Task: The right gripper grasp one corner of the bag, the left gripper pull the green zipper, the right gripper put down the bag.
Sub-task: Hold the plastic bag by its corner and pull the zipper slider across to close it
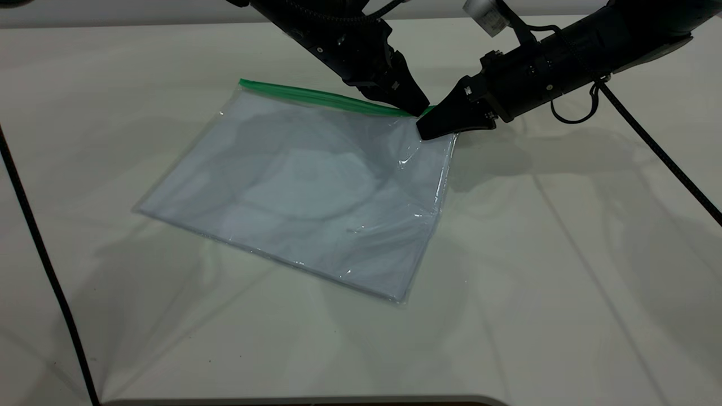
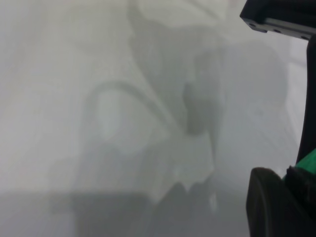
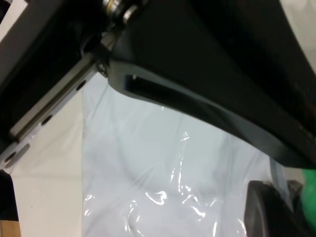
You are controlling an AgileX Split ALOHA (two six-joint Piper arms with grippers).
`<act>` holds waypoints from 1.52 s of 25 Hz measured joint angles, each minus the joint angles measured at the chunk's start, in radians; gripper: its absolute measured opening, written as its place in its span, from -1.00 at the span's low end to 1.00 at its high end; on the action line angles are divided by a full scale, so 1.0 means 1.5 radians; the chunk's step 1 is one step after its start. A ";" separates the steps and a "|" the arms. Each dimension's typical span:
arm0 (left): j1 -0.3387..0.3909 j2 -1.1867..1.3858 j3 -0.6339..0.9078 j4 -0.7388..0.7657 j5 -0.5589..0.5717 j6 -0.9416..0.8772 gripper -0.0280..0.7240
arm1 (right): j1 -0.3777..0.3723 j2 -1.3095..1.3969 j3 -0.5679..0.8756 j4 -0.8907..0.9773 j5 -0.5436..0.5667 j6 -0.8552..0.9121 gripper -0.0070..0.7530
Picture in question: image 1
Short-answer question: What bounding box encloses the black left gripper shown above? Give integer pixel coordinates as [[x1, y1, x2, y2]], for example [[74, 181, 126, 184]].
[[332, 20, 431, 117]]

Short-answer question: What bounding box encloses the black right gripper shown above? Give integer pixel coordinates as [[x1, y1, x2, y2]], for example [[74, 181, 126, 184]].
[[416, 28, 588, 141]]

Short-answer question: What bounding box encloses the clear plastic green zipper bag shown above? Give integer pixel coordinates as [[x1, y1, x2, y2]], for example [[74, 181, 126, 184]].
[[133, 78, 459, 306]]

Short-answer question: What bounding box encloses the looped black cable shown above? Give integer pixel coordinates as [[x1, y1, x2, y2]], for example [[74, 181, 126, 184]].
[[550, 78, 605, 125]]

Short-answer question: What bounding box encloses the long black right arm cable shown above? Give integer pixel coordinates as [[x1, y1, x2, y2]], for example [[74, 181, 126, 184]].
[[597, 82, 722, 227]]

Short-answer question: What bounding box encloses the long black arm cable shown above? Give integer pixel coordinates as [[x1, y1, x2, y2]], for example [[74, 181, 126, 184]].
[[597, 82, 722, 227], [0, 124, 102, 406]]

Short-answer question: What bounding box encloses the long black left arm cable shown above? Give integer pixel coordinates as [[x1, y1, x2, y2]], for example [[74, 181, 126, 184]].
[[0, 124, 102, 406]]

